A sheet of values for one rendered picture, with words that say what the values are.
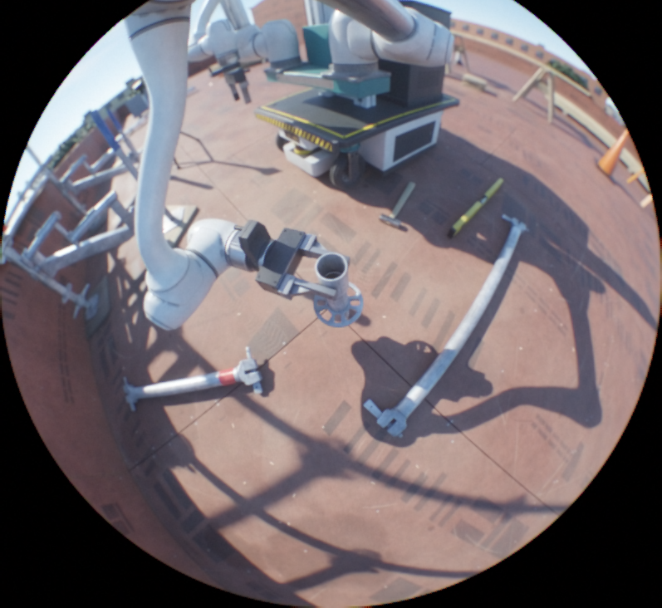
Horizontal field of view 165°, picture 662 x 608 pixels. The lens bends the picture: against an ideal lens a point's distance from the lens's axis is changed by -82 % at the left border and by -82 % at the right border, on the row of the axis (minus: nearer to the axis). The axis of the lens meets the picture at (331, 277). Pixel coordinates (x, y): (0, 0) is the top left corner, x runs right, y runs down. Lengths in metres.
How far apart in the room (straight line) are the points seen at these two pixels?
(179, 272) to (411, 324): 0.65
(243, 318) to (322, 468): 0.57
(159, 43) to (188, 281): 0.41
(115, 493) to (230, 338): 0.93
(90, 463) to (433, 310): 1.50
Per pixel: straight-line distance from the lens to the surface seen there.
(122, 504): 1.24
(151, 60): 0.41
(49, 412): 1.27
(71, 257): 1.45
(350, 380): 0.71
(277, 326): 0.78
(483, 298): 0.83
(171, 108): 0.41
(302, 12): 9.84
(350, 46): 0.81
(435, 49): 0.71
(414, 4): 1.10
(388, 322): 0.75
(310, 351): 0.73
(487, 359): 0.85
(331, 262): 0.44
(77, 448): 1.25
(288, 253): 0.44
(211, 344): 0.88
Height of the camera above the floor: 0.71
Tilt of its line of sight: 62 degrees down
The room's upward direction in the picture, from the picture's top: 12 degrees counter-clockwise
